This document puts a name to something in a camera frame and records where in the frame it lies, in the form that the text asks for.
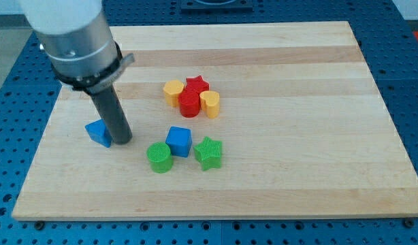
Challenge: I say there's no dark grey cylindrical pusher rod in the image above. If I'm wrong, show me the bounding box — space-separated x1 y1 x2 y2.
91 86 133 144

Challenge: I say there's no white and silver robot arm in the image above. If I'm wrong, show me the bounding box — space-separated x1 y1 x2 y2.
18 0 135 144

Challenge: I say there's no blue triangle block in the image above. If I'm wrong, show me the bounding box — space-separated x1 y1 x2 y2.
84 119 112 148

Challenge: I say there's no yellow hexagon block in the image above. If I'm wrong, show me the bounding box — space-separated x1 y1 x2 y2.
163 80 184 108

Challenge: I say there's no green cylinder block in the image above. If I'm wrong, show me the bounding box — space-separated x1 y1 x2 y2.
146 142 174 174

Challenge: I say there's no blue cube block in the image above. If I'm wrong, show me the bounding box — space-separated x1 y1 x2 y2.
165 127 192 157

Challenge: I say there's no red cylinder block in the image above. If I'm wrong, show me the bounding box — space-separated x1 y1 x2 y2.
178 89 200 118

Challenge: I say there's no red star block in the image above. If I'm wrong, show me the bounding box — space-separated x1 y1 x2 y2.
185 76 210 94

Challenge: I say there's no yellow heart block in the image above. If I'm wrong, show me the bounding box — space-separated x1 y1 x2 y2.
199 91 220 118

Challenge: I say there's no green star block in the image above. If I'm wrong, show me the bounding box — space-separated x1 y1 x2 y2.
193 136 223 171

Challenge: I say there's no light wooden board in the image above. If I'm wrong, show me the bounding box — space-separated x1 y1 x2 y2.
12 21 418 221

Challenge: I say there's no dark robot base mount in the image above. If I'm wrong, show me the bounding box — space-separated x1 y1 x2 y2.
180 0 253 12

